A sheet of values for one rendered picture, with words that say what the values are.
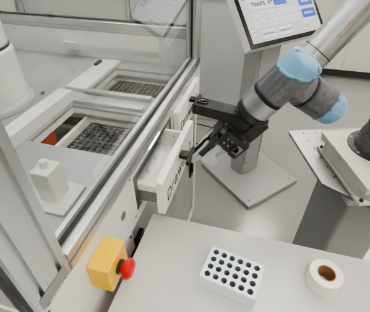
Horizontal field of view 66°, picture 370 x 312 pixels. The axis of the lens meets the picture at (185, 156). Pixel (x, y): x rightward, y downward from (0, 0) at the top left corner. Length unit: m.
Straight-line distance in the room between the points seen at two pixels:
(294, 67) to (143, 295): 0.56
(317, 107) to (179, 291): 0.49
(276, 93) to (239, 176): 1.45
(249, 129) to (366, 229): 0.71
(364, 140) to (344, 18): 0.42
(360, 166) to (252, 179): 1.12
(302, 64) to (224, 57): 1.84
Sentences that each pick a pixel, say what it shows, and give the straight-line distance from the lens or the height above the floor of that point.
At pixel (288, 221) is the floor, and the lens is 1.87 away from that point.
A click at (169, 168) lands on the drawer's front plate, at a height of 0.93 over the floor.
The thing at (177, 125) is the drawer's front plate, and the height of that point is 0.88.
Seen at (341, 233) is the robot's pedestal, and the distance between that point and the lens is 1.21.
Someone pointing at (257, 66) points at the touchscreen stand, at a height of 0.81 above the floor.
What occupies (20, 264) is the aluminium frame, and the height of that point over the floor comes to 1.06.
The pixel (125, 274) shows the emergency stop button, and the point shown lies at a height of 0.89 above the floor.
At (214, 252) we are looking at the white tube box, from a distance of 0.71.
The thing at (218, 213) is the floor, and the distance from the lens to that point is 1.82.
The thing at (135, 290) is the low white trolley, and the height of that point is 0.76.
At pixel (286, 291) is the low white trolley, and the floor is 0.76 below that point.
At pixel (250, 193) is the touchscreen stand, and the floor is 0.03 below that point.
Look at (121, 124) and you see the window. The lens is 0.62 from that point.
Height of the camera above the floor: 1.39
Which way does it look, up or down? 39 degrees down
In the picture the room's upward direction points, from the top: straight up
